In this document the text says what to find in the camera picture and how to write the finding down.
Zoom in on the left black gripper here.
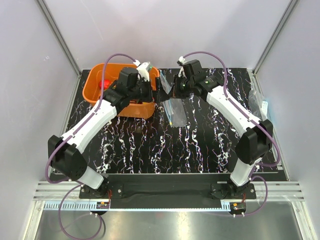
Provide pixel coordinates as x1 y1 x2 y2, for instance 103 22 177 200
128 77 169 104

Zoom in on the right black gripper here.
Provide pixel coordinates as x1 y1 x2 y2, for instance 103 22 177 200
168 74 194 100

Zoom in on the clear zip top bag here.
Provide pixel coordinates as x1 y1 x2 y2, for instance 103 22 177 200
160 71 187 128

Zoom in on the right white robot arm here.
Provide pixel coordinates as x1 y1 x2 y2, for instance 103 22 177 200
156 74 274 199

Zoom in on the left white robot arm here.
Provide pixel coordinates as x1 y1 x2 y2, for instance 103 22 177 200
44 75 165 198

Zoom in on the spare clear plastic bag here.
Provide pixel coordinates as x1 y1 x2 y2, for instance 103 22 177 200
248 89 268 121

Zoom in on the red strawberry toy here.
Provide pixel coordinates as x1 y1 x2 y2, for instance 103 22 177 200
98 79 112 90

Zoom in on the black marble pattern mat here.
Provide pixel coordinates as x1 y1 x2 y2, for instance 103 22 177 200
53 68 280 175

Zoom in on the orange plastic basket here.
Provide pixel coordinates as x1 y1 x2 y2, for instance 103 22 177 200
82 63 160 119

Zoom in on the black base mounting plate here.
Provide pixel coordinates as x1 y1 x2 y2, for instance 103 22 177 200
79 173 257 211

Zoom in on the left aluminium corner post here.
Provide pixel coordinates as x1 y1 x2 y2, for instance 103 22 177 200
35 0 82 77

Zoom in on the aluminium corner post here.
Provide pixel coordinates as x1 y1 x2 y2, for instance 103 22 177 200
35 0 82 77
252 0 300 76

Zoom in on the aluminium frame rail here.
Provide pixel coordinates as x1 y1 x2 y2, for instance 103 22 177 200
33 181 304 202

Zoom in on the right aluminium corner post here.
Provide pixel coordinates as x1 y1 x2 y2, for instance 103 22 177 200
252 0 300 76

